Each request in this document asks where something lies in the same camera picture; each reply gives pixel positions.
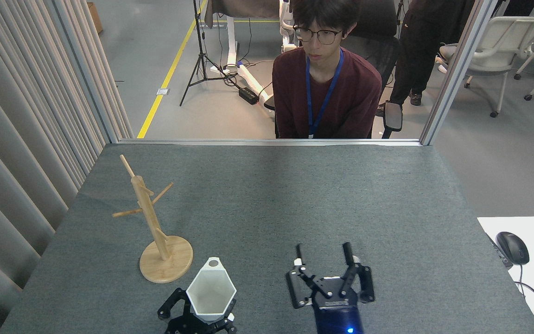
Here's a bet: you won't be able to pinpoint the blue lanyard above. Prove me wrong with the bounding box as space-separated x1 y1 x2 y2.
306 48 344 139

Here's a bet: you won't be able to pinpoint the white stand on wheels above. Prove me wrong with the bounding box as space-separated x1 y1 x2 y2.
209 14 274 100

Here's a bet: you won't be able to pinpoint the white office chair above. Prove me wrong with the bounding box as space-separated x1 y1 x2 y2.
438 16 534 118

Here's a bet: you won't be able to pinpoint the silver post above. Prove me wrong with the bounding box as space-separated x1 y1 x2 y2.
419 0 500 146

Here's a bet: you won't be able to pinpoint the wooden cup rack stand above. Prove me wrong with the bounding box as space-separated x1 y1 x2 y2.
112 154 194 284

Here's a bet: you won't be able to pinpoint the person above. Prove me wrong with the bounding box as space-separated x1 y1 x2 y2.
376 0 476 116
272 0 383 139

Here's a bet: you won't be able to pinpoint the black computer mouse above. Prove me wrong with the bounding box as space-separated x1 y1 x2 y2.
496 231 530 266

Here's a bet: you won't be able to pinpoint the black glasses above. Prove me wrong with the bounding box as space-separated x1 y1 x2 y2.
293 26 344 45

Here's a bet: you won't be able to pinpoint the brown cardboard box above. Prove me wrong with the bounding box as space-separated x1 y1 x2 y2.
86 2 104 34

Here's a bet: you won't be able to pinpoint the white hexagonal cup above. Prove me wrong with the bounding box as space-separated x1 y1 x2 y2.
185 257 238 323

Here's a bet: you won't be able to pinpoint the black tripod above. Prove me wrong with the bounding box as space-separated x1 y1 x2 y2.
179 0 233 107

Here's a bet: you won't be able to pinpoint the silver table rail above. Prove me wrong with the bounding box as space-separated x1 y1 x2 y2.
118 138 421 147

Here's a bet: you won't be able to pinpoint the grey curtain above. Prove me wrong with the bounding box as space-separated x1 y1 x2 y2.
0 0 134 334

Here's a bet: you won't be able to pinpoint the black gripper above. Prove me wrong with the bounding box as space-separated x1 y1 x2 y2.
157 288 239 334
286 242 375 334

